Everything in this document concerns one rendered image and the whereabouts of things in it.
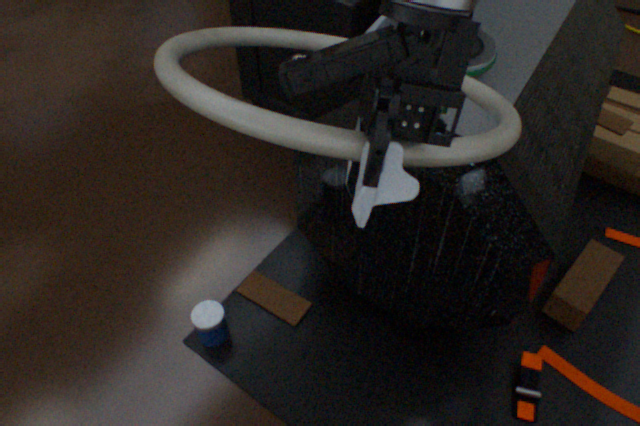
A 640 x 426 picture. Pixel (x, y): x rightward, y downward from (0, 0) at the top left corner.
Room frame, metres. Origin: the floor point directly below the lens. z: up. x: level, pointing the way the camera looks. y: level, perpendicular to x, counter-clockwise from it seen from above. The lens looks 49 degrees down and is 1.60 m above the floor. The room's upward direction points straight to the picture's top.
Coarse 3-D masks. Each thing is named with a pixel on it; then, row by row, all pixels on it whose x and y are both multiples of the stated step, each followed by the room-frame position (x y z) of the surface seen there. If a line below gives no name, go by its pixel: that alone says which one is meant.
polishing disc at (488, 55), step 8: (480, 32) 1.24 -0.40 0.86; (480, 40) 1.20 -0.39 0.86; (488, 40) 1.20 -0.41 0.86; (480, 48) 1.17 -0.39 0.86; (488, 48) 1.17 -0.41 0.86; (472, 56) 1.13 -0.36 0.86; (480, 56) 1.13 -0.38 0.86; (488, 56) 1.13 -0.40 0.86; (472, 64) 1.10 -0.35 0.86; (480, 64) 1.10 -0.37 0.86; (488, 64) 1.11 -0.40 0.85
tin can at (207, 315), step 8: (200, 304) 0.86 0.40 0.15; (208, 304) 0.86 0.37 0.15; (216, 304) 0.86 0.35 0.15; (192, 312) 0.83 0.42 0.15; (200, 312) 0.83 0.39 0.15; (208, 312) 0.83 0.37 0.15; (216, 312) 0.83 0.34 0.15; (192, 320) 0.80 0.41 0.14; (200, 320) 0.80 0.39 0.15; (208, 320) 0.80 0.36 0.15; (216, 320) 0.80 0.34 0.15; (224, 320) 0.82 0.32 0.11; (200, 328) 0.78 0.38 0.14; (208, 328) 0.78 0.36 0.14; (216, 328) 0.78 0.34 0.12; (224, 328) 0.81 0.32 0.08; (200, 336) 0.78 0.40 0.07; (208, 336) 0.77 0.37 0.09; (216, 336) 0.78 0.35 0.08; (224, 336) 0.80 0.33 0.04; (208, 344) 0.77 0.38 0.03; (216, 344) 0.78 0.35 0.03
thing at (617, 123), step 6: (600, 114) 1.70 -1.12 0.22; (606, 114) 1.70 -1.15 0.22; (612, 114) 1.70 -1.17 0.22; (618, 114) 1.70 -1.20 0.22; (600, 120) 1.66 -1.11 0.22; (606, 120) 1.66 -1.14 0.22; (612, 120) 1.66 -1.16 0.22; (618, 120) 1.66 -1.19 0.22; (624, 120) 1.66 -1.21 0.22; (630, 120) 1.66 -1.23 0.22; (606, 126) 1.63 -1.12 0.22; (612, 126) 1.62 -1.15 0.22; (618, 126) 1.62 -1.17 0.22; (624, 126) 1.62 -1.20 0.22; (630, 126) 1.63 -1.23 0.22; (618, 132) 1.59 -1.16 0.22; (624, 132) 1.59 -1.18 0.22
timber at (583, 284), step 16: (592, 240) 1.12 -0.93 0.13; (592, 256) 1.05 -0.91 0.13; (608, 256) 1.05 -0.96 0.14; (576, 272) 0.98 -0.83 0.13; (592, 272) 0.98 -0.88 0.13; (608, 272) 0.98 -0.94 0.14; (560, 288) 0.92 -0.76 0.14; (576, 288) 0.92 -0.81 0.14; (592, 288) 0.92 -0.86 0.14; (560, 304) 0.88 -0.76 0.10; (576, 304) 0.86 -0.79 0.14; (592, 304) 0.86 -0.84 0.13; (560, 320) 0.86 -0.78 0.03; (576, 320) 0.83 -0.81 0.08
